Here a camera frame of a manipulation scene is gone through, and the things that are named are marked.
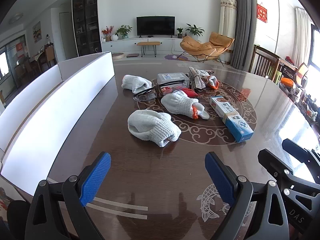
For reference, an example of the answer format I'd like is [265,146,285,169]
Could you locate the clear plastic box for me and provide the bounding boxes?
[157,72,190,85]

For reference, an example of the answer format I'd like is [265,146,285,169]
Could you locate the clear tape strip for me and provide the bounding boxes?
[94,197,148,210]
[86,203,148,219]

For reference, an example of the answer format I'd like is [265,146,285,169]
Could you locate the purple floor rug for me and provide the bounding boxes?
[165,54,188,61]

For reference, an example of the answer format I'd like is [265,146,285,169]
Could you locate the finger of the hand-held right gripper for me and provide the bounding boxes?
[282,138,320,182]
[257,149,295,188]

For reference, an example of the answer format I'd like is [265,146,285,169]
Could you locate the white television cabinet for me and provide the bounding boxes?
[101,37,190,54]

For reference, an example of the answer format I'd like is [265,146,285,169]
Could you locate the red flower plant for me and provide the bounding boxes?
[101,26,115,42]

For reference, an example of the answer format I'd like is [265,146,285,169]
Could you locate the white sheer curtain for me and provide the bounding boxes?
[292,7,313,67]

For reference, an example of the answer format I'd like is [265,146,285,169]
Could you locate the grey curtain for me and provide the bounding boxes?
[229,0,255,70]

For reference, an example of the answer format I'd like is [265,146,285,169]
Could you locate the red wall hanging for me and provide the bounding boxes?
[257,4,267,23]

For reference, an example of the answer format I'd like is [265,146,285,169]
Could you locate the orange lounge chair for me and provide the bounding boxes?
[180,32,235,63]

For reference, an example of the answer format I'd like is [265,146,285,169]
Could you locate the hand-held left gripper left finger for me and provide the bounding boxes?
[24,151,112,240]

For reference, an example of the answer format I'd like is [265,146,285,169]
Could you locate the black television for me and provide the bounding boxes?
[136,16,175,36]

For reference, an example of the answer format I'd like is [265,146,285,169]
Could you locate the large leafy potted plant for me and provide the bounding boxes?
[185,24,205,40]

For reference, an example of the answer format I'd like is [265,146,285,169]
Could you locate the rhinestone hair claw clip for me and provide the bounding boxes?
[188,67,213,90]

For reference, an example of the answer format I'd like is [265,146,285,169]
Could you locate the orange bench with black legs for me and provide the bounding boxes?
[137,41,160,57]

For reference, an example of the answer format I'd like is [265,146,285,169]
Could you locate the cloth covered standing air conditioner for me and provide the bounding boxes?
[219,0,238,43]

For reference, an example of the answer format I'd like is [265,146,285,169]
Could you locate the dark glass display cabinet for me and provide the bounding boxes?
[72,0,102,57]

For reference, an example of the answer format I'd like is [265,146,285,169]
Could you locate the clear safety glasses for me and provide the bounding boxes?
[132,80,188,103]

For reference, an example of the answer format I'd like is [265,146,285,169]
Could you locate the blue white toothpaste box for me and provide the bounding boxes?
[209,96,254,143]

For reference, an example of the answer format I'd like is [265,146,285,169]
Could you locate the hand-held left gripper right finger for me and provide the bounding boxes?
[204,151,290,240]

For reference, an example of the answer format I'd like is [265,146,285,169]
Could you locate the framed wall painting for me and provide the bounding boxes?
[32,21,42,43]

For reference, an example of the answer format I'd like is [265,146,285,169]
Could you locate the white knit glove orange cuff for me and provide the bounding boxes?
[161,91,210,120]
[200,70,220,90]

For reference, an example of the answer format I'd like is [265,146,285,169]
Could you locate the green potted plant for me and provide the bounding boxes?
[115,25,132,39]

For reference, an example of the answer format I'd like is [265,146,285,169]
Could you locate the dark wooden chair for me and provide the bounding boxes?
[250,44,280,82]

